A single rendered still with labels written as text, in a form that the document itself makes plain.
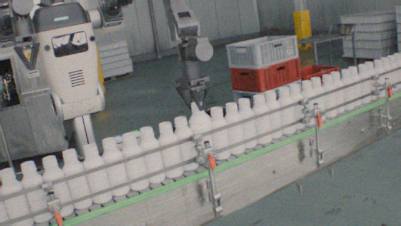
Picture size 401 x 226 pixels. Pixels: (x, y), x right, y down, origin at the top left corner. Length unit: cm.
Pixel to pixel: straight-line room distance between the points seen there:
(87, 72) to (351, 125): 109
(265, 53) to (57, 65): 237
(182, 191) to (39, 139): 381
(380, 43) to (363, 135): 661
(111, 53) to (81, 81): 905
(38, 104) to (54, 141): 49
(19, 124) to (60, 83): 328
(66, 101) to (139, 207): 66
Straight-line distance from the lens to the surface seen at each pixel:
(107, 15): 174
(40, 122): 483
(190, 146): 120
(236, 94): 387
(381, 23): 830
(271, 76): 371
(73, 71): 165
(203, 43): 111
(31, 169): 107
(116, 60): 1076
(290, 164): 143
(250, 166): 131
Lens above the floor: 147
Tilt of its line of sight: 15 degrees down
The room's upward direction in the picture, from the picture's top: 9 degrees counter-clockwise
